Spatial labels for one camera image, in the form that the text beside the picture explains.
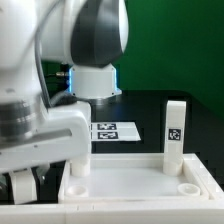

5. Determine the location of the white marker base plate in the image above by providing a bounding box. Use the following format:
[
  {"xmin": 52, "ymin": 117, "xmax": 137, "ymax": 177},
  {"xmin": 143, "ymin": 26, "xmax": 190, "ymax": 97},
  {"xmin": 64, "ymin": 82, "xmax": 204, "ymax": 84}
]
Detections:
[{"xmin": 91, "ymin": 122, "xmax": 141, "ymax": 142}]

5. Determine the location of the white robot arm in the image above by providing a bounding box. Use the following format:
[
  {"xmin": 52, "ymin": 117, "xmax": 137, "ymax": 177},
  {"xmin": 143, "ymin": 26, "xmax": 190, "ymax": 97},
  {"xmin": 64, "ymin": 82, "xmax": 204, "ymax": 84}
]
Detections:
[{"xmin": 0, "ymin": 0, "xmax": 128, "ymax": 174}]

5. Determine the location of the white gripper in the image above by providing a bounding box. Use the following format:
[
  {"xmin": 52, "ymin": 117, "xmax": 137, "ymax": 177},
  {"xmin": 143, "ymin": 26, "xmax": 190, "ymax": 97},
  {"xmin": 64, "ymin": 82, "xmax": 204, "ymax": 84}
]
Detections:
[{"xmin": 0, "ymin": 101, "xmax": 91, "ymax": 184}]

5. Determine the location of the white desk tabletop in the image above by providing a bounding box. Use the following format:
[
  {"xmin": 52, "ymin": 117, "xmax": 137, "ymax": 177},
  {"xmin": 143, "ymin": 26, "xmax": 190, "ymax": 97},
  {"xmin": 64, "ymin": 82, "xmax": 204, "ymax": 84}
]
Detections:
[{"xmin": 58, "ymin": 153, "xmax": 209, "ymax": 204}]

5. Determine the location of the white L-shaped fence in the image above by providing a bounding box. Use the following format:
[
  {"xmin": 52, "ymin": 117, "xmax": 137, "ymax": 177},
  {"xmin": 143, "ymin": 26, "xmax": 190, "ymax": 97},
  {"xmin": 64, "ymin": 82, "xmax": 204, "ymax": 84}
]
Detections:
[{"xmin": 0, "ymin": 154, "xmax": 224, "ymax": 224}]

